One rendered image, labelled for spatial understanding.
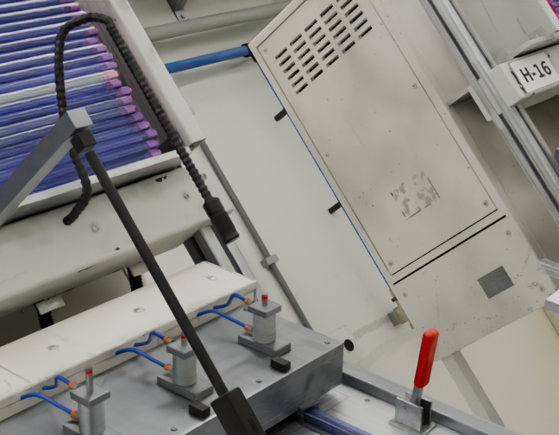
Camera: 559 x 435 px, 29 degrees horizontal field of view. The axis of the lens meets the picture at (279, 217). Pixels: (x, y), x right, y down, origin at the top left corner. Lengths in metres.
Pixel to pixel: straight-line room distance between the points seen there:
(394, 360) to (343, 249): 0.39
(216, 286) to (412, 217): 0.89
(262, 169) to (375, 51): 1.56
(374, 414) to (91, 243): 0.33
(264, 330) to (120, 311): 0.15
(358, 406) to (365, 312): 2.39
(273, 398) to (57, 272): 0.25
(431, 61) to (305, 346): 0.96
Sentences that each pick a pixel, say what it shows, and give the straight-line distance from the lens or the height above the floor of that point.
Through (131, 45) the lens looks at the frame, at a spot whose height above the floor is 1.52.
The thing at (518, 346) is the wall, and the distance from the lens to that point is 3.96.
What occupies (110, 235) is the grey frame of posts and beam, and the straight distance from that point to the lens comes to 1.14.
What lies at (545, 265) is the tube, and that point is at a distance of 1.14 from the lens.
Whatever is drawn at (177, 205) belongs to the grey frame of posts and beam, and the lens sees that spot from 1.20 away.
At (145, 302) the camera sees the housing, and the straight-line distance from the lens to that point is 1.13.
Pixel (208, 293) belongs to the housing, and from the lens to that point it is 1.14.
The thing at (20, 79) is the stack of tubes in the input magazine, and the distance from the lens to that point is 1.15.
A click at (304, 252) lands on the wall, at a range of 3.42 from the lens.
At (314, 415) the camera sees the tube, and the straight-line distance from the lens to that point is 1.06.
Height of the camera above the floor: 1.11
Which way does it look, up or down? 8 degrees up
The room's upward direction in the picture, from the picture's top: 30 degrees counter-clockwise
